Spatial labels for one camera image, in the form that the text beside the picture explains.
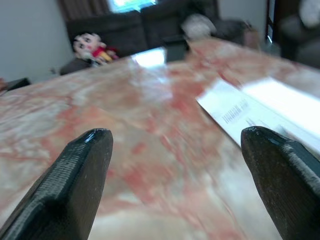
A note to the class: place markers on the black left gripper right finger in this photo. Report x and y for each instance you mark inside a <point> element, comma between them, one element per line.
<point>280,180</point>

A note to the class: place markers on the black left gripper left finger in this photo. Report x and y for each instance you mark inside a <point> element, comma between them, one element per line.
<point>70,185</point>

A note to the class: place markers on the small black box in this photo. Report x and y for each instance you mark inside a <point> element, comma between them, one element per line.
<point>176,48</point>

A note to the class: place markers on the white printed paper sheet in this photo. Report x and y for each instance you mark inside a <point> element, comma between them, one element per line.
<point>252,107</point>

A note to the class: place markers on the dark brown fabric sofa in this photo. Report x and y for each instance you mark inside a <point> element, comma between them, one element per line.
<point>130,32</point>

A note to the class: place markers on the dark armchair with white cushion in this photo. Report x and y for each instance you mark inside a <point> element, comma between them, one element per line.
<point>298,30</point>

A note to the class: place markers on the dark flat tablet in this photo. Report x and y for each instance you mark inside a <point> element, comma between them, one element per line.
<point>17,83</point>

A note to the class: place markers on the cartoon boy plush doll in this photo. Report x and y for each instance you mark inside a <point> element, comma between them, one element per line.
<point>93,47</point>

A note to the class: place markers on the brown window curtain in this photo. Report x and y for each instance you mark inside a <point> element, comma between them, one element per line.
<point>83,10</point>

